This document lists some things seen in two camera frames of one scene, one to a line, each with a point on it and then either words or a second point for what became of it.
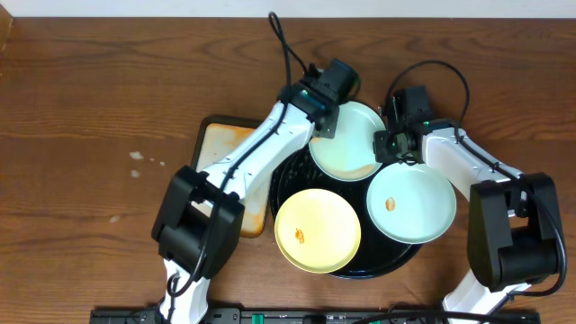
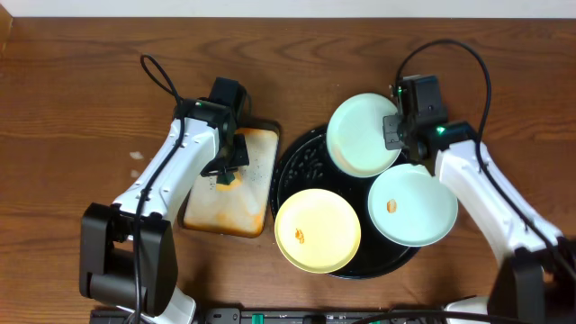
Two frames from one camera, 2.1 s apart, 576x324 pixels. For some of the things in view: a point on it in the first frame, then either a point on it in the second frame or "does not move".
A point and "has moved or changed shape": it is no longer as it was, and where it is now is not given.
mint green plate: [350, 156] has moved or changed shape
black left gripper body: [328, 124] → [227, 165]
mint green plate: [411, 203] does not move
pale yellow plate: [318, 230] does not move
